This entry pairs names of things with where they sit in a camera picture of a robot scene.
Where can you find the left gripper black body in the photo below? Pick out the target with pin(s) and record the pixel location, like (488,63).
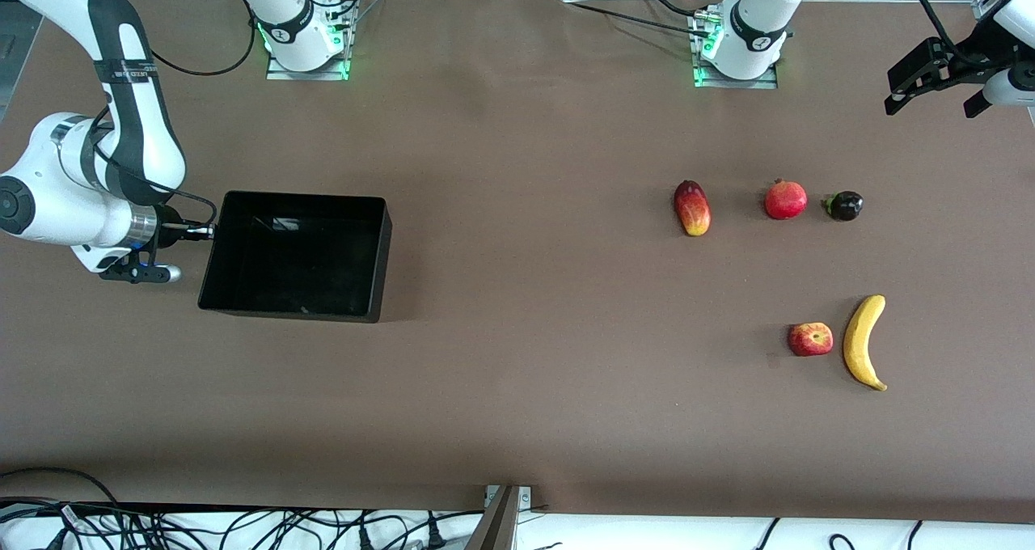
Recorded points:
(973,55)

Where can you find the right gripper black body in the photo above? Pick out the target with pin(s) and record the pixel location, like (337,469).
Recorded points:
(167,216)

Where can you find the black plastic box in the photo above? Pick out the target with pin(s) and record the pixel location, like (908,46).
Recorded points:
(299,259)

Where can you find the yellow banana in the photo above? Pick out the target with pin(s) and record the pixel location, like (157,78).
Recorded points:
(857,340)

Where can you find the red yellow mango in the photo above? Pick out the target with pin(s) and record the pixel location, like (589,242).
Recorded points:
(693,208)

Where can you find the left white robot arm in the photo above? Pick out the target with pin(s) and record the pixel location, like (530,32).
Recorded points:
(760,16)

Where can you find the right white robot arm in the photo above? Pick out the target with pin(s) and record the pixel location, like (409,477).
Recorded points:
(48,202)

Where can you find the dark purple eggplant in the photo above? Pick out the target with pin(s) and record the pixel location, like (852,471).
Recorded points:
(845,206)

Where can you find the red pomegranate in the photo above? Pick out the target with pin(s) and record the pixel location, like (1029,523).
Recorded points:
(786,200)

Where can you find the red apple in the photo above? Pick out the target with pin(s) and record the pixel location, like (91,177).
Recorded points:
(810,340)

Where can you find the paper table cover sheet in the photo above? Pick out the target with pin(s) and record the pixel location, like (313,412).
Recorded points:
(525,372)

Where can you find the grey aluminium profile beam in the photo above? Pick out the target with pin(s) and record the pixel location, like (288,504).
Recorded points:
(497,526)

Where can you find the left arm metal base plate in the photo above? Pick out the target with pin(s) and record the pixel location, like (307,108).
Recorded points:
(768,83)

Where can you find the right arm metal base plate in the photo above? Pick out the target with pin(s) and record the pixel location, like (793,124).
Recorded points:
(279,74)

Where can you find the silver metal bracket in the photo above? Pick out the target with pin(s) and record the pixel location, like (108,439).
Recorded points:
(525,497)

